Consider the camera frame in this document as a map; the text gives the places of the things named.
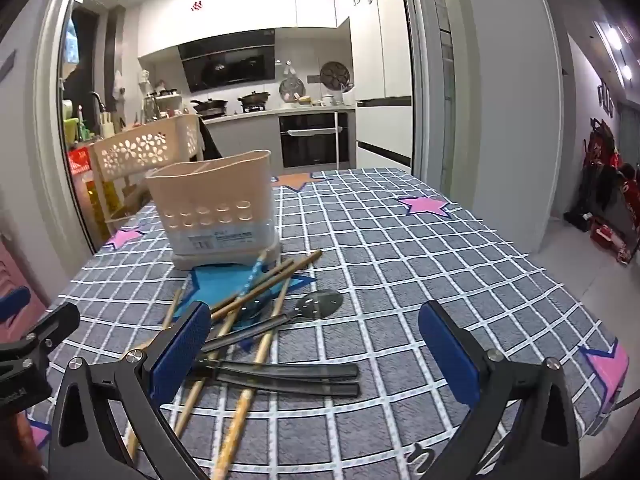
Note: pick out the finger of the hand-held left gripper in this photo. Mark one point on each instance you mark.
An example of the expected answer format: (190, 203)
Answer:
(15, 302)
(55, 327)

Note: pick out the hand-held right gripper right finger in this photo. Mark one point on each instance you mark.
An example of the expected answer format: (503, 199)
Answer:
(447, 355)

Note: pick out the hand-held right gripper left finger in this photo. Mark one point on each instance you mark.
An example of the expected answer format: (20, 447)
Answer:
(182, 347)

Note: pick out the dark translucent spoon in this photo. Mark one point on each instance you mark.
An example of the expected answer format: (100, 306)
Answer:
(250, 314)

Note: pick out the blue patterned chopstick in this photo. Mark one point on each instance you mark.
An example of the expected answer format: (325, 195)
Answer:
(254, 280)

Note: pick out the beige plastic utensil holder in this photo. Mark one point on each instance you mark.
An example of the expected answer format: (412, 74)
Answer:
(210, 190)

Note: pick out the grey checked star tablecloth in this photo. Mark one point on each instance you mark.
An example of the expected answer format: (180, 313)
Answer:
(400, 270)

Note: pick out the yellow oil bottle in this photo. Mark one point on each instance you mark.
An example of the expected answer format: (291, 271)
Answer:
(102, 197)

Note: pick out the beige flower-cutout storage rack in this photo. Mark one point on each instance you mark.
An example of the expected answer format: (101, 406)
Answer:
(145, 145)

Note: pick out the kitchen faucet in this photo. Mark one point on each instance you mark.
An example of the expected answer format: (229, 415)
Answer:
(96, 102)

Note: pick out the black built-in oven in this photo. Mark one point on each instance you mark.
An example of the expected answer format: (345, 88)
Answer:
(307, 140)

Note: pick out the black wok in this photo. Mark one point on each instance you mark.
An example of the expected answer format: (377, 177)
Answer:
(210, 106)

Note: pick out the black lidded pot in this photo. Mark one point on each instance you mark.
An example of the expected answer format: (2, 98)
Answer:
(254, 99)

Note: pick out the round hanging strainer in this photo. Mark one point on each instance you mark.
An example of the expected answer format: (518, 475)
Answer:
(290, 87)

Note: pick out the black range hood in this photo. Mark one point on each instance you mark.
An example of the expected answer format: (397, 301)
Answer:
(230, 62)

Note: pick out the round hanging trivet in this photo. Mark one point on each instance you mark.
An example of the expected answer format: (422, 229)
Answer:
(334, 75)

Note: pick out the white refrigerator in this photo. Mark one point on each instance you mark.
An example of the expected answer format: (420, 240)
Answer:
(382, 50)

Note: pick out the ceiling spotlight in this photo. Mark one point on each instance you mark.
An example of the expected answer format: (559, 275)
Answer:
(612, 37)
(626, 71)

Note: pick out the white upper kitchen cabinets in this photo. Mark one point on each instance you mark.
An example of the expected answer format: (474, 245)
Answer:
(240, 15)

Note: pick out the red paper-cut sticker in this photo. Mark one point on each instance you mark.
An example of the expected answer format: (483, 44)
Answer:
(196, 6)

